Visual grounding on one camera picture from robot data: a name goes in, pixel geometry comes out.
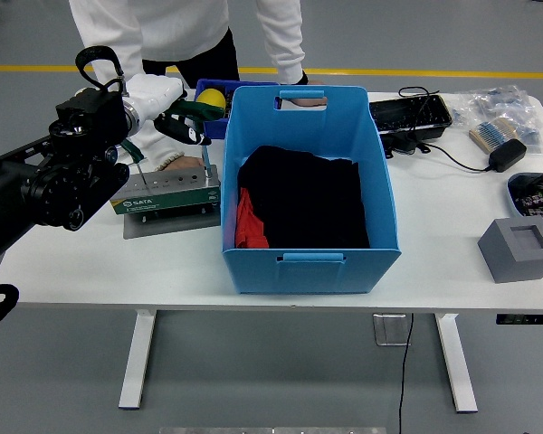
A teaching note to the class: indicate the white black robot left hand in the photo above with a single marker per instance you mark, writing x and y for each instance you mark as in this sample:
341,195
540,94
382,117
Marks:
154,92

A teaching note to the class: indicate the person's right hand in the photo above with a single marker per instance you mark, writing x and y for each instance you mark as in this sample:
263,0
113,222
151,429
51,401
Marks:
183,163

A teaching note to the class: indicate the person's left hand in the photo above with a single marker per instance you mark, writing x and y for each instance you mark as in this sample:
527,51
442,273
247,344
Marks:
310,102

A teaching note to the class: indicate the green grey hex key holder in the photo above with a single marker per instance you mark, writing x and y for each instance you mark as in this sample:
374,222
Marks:
172,201

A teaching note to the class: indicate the large blue folding box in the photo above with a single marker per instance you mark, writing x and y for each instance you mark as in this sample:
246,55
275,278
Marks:
307,276

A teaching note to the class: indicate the person's left forearm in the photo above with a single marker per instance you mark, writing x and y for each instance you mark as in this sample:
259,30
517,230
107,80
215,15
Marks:
285,45

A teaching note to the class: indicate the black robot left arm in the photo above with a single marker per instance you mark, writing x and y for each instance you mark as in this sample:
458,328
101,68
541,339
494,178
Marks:
50,190

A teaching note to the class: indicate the black wrist watch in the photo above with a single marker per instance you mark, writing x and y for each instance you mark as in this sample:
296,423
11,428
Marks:
301,79

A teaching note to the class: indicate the small blue parts bin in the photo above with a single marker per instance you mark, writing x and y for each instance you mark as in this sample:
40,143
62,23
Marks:
212,131

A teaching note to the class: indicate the yellow ball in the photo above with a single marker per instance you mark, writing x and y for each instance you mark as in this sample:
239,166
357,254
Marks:
210,97

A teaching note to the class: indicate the person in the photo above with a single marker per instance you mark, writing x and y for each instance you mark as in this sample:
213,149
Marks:
185,27

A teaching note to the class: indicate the red cloth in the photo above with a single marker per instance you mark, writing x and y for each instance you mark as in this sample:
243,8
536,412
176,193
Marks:
249,226

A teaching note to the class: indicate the black plastic tray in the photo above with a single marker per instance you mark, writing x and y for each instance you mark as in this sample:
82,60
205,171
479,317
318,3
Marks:
402,113

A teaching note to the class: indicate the black cloth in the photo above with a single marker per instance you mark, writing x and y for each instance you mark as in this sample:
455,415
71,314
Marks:
307,203

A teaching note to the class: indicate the taped resistor strip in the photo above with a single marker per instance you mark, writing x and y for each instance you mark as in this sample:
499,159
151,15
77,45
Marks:
491,133

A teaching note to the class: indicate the clear plastic component bags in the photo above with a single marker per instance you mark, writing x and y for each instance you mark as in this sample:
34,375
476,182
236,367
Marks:
502,104

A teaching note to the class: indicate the white table leg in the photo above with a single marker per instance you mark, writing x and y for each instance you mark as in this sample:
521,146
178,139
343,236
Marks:
138,361
457,361

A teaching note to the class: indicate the black power adapter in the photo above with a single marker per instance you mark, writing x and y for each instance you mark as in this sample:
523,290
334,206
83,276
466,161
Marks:
507,154

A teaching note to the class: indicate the blue white bowl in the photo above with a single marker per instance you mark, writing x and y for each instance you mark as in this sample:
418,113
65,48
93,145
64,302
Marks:
512,201

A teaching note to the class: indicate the metal floor socket plate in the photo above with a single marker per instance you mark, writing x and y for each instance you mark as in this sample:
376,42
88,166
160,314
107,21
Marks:
391,330

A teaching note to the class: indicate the mixed electronic parts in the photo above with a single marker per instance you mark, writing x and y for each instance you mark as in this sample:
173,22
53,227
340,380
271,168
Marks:
538,199

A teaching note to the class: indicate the grey block with square recess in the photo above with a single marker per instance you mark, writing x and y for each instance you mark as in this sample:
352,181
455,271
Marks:
511,267

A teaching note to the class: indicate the black table control panel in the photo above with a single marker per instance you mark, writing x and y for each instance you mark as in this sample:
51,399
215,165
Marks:
525,319

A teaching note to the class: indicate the grey metal base plate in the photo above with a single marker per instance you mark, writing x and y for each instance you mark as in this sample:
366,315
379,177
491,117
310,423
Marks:
172,228

